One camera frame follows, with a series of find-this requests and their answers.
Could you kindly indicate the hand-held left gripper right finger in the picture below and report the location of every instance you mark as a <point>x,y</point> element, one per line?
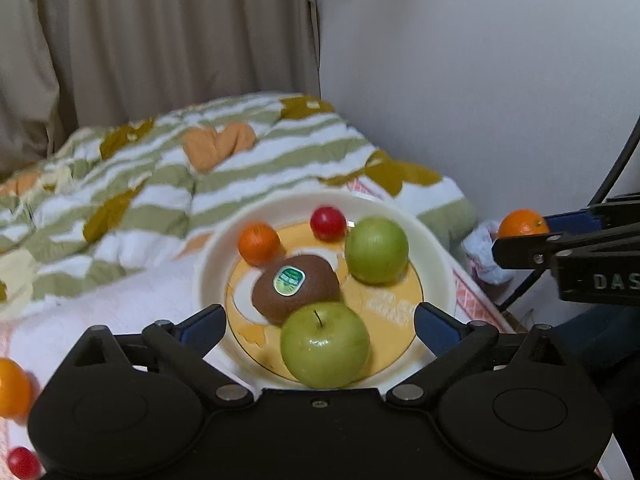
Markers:
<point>440,332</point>

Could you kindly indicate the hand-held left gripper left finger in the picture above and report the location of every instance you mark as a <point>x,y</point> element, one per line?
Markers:
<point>206,329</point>

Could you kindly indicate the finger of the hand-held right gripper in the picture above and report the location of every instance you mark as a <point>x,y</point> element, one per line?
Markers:
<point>575,221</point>
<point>520,252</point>

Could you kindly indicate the small mandarin orange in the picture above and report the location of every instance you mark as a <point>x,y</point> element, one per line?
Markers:
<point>520,225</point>
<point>259,245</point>

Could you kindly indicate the brown kiwi with green sticker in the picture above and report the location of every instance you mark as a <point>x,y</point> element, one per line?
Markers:
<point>267,305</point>

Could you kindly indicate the cream plate with yellow cartoon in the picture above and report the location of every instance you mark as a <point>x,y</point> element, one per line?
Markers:
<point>220,260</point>

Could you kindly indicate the small green apple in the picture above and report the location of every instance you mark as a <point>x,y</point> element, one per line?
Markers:
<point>376,250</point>

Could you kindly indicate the large green apple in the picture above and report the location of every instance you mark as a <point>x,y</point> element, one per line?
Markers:
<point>325,347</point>

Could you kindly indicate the red cherry tomato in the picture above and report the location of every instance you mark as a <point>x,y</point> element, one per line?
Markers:
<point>327,223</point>
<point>24,462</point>

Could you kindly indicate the white plastic bag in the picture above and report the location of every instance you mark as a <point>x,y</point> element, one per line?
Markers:
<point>487,255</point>

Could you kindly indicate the dark cloth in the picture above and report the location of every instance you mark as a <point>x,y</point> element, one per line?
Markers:
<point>600,342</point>

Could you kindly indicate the pink floral tablecloth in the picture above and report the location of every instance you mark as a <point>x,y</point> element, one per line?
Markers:
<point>125,300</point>

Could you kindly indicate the green and white floral blanket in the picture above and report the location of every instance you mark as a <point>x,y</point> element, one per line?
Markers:
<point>150,175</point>

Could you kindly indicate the large orange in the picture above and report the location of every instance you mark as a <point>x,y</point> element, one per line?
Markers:
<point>14,387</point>

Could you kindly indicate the beige curtain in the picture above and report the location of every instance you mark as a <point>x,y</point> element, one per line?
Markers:
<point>150,45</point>

